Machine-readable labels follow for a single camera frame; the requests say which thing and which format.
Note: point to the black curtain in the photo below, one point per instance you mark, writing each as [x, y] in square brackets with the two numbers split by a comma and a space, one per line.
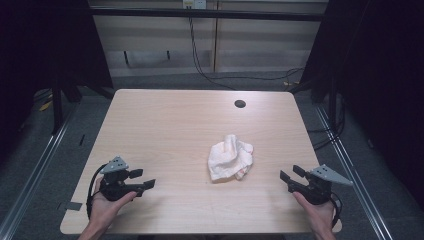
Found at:
[383, 83]
[40, 50]

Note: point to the person's right hand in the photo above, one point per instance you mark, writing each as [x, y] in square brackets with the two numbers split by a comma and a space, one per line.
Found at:
[320, 215]

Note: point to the person's left hand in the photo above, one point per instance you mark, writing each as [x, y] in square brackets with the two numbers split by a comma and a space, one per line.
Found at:
[105, 211]

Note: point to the white wall outlet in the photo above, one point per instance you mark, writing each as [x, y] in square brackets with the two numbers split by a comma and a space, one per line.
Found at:
[195, 4]

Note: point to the yellow floor tape piece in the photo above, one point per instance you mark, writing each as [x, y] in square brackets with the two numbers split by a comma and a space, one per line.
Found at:
[45, 106]

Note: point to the aluminium floor rail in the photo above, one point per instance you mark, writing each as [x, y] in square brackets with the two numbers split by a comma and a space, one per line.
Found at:
[36, 166]
[353, 173]

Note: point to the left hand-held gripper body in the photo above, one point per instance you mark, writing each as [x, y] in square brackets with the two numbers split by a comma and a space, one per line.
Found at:
[115, 186]

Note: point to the white towel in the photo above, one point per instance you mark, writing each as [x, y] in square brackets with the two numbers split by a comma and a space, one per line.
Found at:
[230, 160]

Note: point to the black metal stand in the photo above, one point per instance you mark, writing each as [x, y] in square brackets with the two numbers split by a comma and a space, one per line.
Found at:
[57, 106]

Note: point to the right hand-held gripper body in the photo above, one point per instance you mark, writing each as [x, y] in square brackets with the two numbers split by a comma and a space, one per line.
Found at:
[316, 193]

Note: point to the black horizontal frame bar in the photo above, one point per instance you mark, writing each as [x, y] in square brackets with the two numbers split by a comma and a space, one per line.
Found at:
[206, 14]

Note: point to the grey tape strip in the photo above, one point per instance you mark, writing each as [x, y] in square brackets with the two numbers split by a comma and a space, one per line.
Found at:
[74, 206]

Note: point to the black wall hook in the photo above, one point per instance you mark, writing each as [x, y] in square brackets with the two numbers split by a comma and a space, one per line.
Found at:
[126, 57]
[168, 55]

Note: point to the small black floor strip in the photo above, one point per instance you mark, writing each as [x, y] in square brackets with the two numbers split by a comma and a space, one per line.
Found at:
[82, 140]

